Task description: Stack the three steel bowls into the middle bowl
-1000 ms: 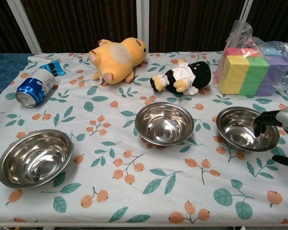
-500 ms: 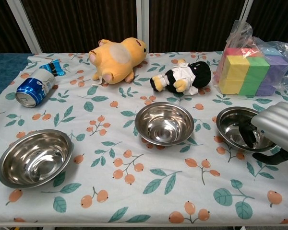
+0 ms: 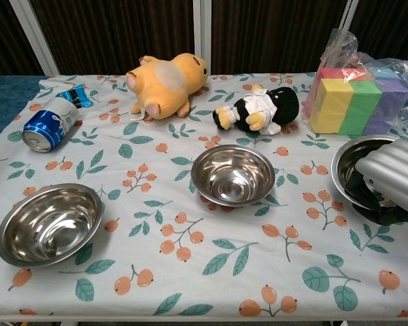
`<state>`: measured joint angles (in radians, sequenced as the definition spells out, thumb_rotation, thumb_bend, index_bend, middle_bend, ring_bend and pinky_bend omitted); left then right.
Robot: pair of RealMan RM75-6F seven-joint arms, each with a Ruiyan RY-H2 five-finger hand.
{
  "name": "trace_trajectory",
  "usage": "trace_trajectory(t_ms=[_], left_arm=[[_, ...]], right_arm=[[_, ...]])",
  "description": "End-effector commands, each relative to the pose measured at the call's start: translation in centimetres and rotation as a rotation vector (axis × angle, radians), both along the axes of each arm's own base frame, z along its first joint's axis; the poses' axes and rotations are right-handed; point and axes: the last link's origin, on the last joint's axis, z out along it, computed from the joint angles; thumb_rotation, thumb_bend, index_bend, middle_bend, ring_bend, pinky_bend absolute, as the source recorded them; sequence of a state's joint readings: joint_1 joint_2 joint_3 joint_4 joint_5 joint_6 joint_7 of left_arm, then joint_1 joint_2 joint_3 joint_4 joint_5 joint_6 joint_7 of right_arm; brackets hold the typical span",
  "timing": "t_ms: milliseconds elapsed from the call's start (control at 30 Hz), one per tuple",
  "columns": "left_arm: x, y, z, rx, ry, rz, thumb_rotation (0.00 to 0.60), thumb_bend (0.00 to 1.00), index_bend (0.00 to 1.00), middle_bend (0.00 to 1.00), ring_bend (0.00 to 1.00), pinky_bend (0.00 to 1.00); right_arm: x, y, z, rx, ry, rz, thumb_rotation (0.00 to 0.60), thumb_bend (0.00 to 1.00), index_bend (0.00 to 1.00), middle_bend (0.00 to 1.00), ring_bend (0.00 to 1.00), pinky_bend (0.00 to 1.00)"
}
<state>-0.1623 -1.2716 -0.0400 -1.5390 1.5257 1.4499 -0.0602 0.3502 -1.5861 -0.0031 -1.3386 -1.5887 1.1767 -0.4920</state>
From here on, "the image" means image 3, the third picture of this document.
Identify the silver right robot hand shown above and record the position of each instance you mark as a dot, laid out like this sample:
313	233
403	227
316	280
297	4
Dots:
387	169

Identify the steel bowl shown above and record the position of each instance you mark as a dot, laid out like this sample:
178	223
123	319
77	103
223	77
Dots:
47	227
231	176
352	156

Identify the purple foam cube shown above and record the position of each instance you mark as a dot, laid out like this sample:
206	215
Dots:
379	125
394	98

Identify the green foam cube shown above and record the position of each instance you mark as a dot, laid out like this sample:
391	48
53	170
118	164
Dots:
365	98
355	124

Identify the yellow foam cube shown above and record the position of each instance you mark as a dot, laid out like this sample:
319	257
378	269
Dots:
336	96
326	122

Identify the blue foam cube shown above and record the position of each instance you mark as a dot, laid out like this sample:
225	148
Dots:
384	73

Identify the bagged colourful foam blocks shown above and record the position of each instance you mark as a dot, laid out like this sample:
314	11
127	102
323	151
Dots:
403	71

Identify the red foam cube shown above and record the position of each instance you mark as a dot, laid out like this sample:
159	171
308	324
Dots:
340	73

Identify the black and white plush doll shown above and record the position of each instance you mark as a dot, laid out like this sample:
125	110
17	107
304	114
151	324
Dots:
279	105

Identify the floral print tablecloth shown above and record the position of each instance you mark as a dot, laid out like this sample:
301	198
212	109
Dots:
190	271

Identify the yellow plush animal toy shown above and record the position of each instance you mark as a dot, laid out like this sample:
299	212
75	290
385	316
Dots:
166	85

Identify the blue snack wrapper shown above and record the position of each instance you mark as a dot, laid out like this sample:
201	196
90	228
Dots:
76	96

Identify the blue and white drink can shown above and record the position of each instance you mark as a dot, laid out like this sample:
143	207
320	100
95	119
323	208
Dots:
51	122

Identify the white frame post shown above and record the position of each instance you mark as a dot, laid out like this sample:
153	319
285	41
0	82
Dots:
348	15
202	34
34	37

